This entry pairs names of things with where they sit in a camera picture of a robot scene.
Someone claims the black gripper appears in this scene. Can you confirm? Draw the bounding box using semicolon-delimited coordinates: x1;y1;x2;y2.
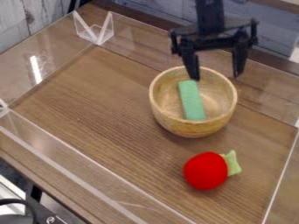
170;14;258;81

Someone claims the green rectangular block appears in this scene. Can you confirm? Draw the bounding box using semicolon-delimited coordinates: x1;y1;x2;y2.
180;80;206;121

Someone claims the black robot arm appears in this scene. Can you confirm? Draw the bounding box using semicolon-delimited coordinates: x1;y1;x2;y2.
169;0;258;81

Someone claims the brown wooden bowl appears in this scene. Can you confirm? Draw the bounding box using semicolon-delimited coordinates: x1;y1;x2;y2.
150;66;240;138

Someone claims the red plush tomato toy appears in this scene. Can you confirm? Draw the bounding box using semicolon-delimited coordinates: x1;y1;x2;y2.
184;150;242;190

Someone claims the clear acrylic tray wall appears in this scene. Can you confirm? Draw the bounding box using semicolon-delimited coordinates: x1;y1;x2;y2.
0;99;197;224

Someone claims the black table frame bracket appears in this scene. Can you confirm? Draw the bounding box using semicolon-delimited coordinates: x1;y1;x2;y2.
26;184;69;224

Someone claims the black cable under table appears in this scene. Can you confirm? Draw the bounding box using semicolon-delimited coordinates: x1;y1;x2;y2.
0;199;39;224

